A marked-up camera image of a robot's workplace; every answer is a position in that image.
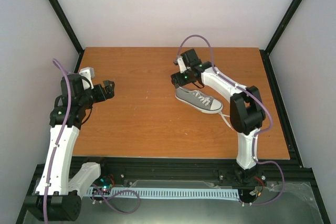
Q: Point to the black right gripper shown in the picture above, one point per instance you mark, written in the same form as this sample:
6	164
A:
177	81

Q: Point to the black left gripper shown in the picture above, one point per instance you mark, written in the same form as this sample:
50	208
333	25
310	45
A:
103	96

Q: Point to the grey canvas sneaker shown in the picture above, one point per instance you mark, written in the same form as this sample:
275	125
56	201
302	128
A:
198	100

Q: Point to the white shoelace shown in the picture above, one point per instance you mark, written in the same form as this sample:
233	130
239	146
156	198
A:
226	119

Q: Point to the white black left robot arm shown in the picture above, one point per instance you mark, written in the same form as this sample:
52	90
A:
58	196

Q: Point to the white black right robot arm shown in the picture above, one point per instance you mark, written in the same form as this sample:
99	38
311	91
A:
245	111

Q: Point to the small lit circuit board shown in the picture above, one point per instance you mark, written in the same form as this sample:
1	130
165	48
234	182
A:
107	183

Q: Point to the clear plastic sheet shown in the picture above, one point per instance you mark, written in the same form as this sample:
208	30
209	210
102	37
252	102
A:
299	189

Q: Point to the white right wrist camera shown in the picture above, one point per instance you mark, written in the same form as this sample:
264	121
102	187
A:
180	63

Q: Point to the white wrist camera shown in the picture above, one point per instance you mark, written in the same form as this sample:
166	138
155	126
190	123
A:
180	63
87	74

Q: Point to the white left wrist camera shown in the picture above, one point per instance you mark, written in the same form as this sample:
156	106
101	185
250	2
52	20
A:
87	74

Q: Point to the light blue slotted cable duct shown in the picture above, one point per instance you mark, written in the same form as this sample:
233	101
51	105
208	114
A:
172	193

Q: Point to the black left rear frame post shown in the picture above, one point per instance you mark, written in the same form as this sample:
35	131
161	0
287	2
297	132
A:
55	4

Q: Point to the black frame post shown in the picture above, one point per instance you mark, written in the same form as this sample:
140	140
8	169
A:
291	10
55	4

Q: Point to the black front frame rail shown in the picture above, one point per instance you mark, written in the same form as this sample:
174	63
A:
221	172

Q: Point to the black right table rail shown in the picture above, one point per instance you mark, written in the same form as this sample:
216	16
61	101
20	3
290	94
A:
281	110

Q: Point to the black right rear frame post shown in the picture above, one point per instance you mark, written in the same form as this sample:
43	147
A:
291	10

